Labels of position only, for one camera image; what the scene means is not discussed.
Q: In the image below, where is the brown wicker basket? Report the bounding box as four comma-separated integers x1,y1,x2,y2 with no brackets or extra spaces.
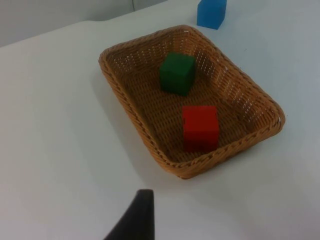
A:
98,24,287,180

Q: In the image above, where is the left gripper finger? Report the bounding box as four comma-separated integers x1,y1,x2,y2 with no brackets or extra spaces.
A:
103,189,155,240

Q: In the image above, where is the blue cube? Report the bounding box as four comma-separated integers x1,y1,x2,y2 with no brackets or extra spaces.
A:
196,0,228,30

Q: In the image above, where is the green cube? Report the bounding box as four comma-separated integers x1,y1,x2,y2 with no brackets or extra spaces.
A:
159,51,197,97

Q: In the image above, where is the red cube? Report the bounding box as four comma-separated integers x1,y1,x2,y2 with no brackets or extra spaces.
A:
181,105,220,153

